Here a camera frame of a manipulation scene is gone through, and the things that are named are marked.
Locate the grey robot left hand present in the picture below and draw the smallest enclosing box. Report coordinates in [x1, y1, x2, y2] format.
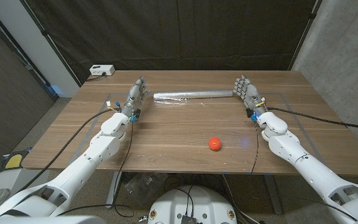
[121, 75, 149, 118]

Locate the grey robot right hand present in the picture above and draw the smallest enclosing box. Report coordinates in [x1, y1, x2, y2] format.
[233, 74, 267, 116]

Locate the silver foil roll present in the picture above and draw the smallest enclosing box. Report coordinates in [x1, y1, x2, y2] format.
[152, 89, 234, 105]

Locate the orange ball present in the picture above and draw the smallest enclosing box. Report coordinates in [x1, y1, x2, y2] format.
[208, 137, 222, 152]

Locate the white power strip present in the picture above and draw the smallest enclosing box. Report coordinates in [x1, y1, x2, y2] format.
[89, 64, 116, 77]

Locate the black backdrop curtain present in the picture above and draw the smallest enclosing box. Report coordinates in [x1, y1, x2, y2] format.
[23, 0, 319, 85]

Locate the black backdrop stand pole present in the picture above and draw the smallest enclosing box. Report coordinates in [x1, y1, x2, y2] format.
[19, 0, 82, 87]
[287, 0, 323, 72]

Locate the clear plastic bag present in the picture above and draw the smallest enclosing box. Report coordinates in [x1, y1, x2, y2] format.
[124, 172, 167, 203]

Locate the grey table leg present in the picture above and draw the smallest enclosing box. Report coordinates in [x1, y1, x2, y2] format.
[262, 174, 284, 215]
[105, 171, 123, 208]

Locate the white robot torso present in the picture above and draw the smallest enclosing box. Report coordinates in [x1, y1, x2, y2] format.
[147, 185, 238, 224]

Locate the black finned torso module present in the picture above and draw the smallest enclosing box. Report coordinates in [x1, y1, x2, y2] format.
[181, 214, 198, 224]

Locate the thin black left wrist cable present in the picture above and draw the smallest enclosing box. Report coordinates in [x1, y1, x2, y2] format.
[56, 119, 136, 218]

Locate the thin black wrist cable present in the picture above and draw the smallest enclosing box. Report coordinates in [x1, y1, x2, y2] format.
[250, 121, 260, 175]
[56, 119, 136, 218]

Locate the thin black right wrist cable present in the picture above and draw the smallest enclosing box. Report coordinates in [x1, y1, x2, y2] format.
[250, 121, 260, 175]

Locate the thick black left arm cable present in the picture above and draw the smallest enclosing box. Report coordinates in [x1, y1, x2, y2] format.
[17, 107, 117, 192]

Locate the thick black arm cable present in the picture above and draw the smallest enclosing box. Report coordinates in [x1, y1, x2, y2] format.
[265, 106, 358, 133]
[17, 107, 117, 192]

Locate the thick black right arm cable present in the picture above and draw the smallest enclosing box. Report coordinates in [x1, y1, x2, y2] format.
[265, 106, 358, 133]

